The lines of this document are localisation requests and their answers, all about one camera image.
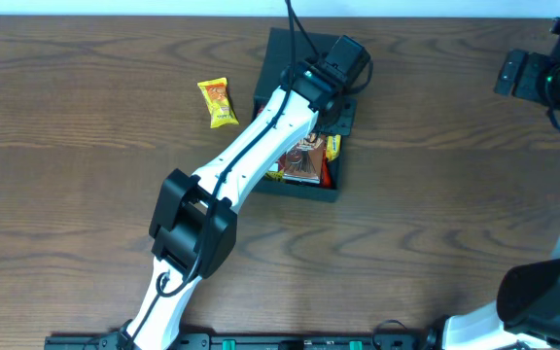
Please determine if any small yellow snack packet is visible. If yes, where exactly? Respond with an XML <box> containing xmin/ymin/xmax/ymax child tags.
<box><xmin>326</xmin><ymin>134</ymin><xmax>342</xmax><ymax>162</ymax></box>

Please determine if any brown Pocky box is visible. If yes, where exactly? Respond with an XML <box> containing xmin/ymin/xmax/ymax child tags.
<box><xmin>283</xmin><ymin>132</ymin><xmax>327</xmax><ymax>184</ymax></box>

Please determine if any red Hacks candy bag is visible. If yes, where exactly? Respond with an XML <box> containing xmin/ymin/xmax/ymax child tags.
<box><xmin>320</xmin><ymin>157</ymin><xmax>333</xmax><ymax>189</ymax></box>

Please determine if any yellow candy bag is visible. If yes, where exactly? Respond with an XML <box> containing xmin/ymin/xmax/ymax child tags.
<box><xmin>264</xmin><ymin>162</ymin><xmax>284</xmax><ymax>182</ymax></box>

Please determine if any dark green gift box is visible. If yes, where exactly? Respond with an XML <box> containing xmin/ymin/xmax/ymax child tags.
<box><xmin>251</xmin><ymin>27</ymin><xmax>346</xmax><ymax>202</ymax></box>

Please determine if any yellow orange snack packet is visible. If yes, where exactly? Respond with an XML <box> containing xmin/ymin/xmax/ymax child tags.
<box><xmin>197</xmin><ymin>77</ymin><xmax>239</xmax><ymax>128</ymax></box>

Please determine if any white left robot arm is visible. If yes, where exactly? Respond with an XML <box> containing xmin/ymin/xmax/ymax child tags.
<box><xmin>117</xmin><ymin>36</ymin><xmax>372</xmax><ymax>349</ymax></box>

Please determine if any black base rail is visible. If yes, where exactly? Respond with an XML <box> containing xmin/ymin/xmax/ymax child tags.
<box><xmin>44</xmin><ymin>332</ymin><xmax>538</xmax><ymax>350</ymax></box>

